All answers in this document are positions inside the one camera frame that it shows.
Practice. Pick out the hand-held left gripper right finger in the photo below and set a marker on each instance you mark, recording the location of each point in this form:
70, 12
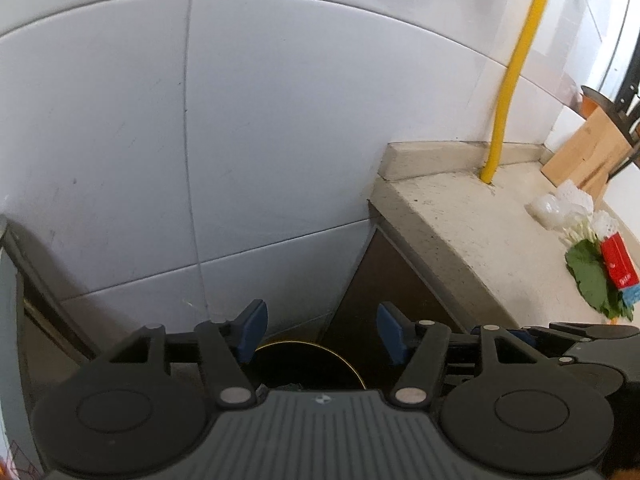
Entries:
392, 332

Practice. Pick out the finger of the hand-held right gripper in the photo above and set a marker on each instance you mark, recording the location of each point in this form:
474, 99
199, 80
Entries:
522, 330

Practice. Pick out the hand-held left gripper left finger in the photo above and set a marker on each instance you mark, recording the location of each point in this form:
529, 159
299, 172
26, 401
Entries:
252, 330

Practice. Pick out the black trash bin gold rim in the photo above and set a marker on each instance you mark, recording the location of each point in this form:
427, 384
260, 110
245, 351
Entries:
305, 365

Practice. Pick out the large green leaf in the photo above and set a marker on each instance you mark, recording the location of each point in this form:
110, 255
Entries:
590, 280

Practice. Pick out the blue packet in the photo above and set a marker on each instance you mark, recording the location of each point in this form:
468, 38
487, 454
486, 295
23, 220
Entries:
631, 296

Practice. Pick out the shredded cabbage scraps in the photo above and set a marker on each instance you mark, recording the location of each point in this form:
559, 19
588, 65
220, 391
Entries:
580, 235

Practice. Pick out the clear plastic wrap ball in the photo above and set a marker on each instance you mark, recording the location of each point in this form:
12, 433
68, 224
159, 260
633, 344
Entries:
546, 212

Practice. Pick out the brown base cabinet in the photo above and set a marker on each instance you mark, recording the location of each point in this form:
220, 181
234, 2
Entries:
400, 280

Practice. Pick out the wooden knife block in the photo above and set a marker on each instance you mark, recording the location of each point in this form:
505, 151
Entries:
585, 155

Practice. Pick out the dark grey knife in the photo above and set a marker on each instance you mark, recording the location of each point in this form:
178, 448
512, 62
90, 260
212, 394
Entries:
602, 105

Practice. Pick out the yellow pipe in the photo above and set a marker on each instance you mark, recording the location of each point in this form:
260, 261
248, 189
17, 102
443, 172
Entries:
515, 75

